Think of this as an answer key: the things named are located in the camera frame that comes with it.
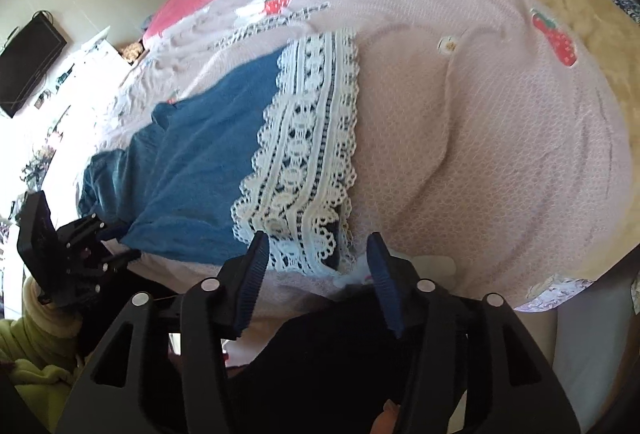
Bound white mattress side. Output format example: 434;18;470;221
515;278;637;417

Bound person's dark clothing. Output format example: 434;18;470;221
75;259;418;434

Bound person's right hand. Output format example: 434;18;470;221
372;399;402;434

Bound pink strawberry print bed sheet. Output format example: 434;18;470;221
75;0;632;315

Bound white desk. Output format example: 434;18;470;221
45;26;132;115

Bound blue denim pants white lace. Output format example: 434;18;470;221
77;28;362;275

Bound beige plush blanket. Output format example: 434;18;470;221
470;0;640;295

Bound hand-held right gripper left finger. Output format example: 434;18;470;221
54;230;271;434

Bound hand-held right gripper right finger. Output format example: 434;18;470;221
366;232;583;434

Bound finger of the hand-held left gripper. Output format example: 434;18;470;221
99;221;127;241
101;248;143;273

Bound black wall television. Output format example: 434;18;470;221
0;11;69;119

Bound blue floral cloth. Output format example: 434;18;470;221
599;0;640;25

